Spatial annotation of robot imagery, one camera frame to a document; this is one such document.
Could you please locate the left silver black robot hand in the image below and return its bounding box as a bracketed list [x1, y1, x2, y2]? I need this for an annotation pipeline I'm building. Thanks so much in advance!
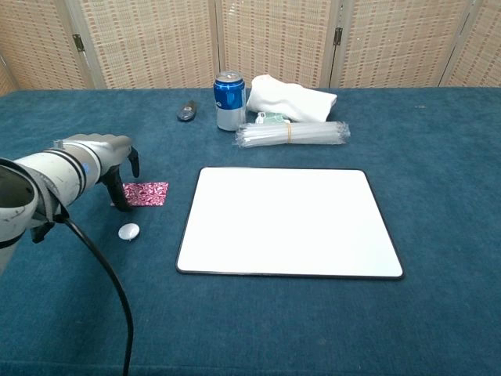
[62, 133, 141, 213]

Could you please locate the pink patterned card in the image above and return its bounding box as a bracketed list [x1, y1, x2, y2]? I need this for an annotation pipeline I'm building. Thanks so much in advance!
[110, 181, 170, 208]

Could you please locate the small white round disc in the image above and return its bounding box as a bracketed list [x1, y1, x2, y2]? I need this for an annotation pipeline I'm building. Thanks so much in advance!
[117, 222, 141, 241]

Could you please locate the small black oval device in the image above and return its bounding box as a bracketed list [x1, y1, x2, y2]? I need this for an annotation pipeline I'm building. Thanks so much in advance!
[176, 99, 198, 122]

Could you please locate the blue silver drink can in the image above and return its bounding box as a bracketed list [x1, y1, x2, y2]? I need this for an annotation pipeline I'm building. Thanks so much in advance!
[213, 70, 247, 132]

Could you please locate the green white small packet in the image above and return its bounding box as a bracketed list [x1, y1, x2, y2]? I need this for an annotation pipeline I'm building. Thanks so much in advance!
[254, 111, 293, 125]

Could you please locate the folded white towel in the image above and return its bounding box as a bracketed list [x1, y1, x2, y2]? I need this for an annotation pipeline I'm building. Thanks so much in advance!
[245, 74, 338, 123]

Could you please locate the white rectangular board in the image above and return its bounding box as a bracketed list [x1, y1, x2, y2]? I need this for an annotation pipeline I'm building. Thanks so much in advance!
[175, 167, 405, 280]

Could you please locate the woven folding screen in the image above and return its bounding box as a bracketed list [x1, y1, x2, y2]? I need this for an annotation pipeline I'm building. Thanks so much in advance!
[0, 0, 501, 97]

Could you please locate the bundle of clear straws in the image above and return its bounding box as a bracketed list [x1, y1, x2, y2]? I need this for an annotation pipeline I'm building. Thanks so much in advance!
[233, 120, 351, 149]

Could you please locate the dark blue tablecloth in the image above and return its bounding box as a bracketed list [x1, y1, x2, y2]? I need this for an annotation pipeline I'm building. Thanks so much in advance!
[0, 86, 501, 376]

